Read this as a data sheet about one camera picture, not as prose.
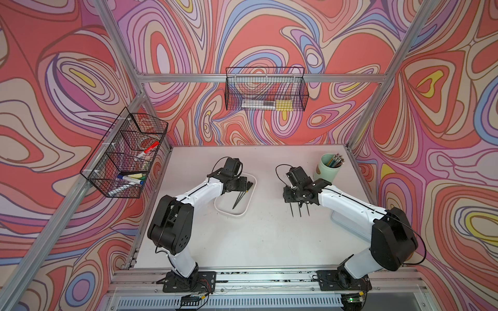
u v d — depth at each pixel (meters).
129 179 0.71
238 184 0.84
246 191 0.99
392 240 0.43
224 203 0.96
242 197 0.98
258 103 0.82
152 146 0.77
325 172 0.96
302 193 0.62
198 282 0.72
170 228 0.48
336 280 0.69
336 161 0.91
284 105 0.91
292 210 0.93
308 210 0.93
